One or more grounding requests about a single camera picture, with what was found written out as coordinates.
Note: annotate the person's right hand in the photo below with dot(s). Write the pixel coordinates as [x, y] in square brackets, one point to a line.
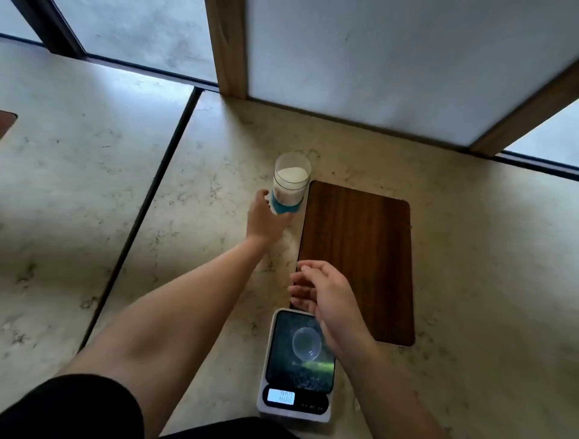
[337, 307]

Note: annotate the person's left hand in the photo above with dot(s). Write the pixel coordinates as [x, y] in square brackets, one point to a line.
[261, 224]

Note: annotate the person's right fingers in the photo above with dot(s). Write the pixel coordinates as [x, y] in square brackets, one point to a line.
[312, 291]

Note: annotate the person's left thumb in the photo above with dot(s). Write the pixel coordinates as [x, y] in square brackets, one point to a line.
[283, 219]

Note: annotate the clear cup with white powder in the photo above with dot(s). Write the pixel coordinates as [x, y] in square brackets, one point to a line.
[292, 185]

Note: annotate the person's right forearm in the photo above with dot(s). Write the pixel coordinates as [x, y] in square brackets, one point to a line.
[384, 393]

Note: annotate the person's left forearm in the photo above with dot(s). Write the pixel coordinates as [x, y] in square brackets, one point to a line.
[172, 316]

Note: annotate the small clear bowl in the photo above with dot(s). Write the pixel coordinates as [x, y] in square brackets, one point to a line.
[306, 344]

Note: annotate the dark wooden cutting board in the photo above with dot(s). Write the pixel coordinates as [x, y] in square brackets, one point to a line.
[362, 253]

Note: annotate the white digital kitchen scale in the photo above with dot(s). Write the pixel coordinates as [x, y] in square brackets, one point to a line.
[289, 384]

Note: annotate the wood-framed white panel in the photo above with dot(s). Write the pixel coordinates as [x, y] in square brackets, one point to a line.
[384, 63]

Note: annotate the black shirt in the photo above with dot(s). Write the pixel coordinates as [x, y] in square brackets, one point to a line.
[68, 411]

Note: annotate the brown board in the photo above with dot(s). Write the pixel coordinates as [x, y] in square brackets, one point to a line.
[4, 121]

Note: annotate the black window frame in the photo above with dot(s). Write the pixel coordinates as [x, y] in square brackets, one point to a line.
[135, 68]

